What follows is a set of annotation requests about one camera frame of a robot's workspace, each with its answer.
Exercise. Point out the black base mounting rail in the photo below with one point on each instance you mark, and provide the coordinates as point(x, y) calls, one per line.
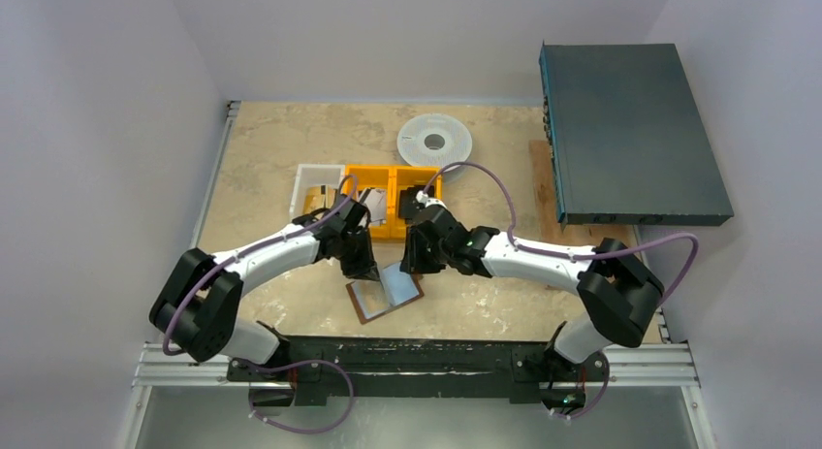
point(308, 370)

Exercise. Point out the grey filament spool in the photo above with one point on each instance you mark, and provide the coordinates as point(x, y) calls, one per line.
point(434, 140)

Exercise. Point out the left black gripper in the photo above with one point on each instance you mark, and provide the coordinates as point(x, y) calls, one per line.
point(365, 268)

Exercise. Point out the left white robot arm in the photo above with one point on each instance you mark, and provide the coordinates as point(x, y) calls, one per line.
point(197, 308)

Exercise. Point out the white plastic bin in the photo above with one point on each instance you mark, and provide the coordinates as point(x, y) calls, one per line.
point(311, 175)

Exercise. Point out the wooden board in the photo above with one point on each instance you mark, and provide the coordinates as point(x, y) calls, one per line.
point(551, 231)

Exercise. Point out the orange double plastic bin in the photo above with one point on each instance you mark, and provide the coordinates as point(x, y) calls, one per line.
point(392, 179)

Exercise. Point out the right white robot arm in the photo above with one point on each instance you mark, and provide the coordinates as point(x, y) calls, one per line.
point(618, 291)

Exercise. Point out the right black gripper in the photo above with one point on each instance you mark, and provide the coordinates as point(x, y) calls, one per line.
point(418, 254)

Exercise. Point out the dark blue flat box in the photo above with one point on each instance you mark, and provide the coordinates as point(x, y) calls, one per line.
point(628, 141)

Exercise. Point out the tan cards in white bin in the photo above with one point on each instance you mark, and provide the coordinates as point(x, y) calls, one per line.
point(319, 199)

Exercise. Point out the stack of silver cards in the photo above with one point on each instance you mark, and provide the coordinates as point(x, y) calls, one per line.
point(376, 201)

